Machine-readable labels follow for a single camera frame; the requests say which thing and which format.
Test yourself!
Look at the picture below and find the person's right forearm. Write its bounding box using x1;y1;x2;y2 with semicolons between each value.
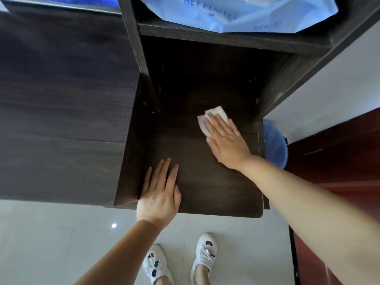
234;155;380;285

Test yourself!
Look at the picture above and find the person's leg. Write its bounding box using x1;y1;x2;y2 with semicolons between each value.
193;263;212;285
154;274;176;285

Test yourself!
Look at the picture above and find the person's left hand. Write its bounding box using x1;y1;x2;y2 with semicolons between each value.
136;158;182;232

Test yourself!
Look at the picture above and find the red-brown wooden door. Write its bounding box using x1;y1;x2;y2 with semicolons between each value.
284;108;380;285

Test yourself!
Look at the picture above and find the dark wooden shelf cabinet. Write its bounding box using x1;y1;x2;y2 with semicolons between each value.
0;0;380;219

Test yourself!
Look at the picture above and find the light blue plastic bag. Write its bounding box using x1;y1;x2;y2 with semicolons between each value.
137;0;339;34

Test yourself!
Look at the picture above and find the person's white shoe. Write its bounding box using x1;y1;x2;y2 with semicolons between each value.
190;233;219;278
142;244;175;285

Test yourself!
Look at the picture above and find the person's right hand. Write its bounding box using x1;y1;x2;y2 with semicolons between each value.
204;113;253;171

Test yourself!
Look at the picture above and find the person's left forearm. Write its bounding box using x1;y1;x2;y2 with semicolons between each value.
74;219;162;285

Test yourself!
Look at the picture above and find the person's right leg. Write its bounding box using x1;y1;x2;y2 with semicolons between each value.
193;263;212;285

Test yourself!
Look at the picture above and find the person's left leg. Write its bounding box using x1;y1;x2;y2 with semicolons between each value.
154;274;176;285

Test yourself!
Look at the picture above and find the person's white left shoe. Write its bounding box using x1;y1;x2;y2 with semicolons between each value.
142;244;175;285

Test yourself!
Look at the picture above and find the person's white right shoe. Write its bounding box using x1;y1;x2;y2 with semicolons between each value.
190;233;219;278

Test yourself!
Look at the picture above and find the white wipe cloth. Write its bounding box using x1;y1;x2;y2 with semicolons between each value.
197;106;229;139

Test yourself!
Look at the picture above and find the blue waste bin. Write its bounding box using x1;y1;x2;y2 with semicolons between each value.
262;120;289;170

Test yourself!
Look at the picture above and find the blue cloth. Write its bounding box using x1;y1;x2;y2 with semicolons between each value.
28;0;121;9

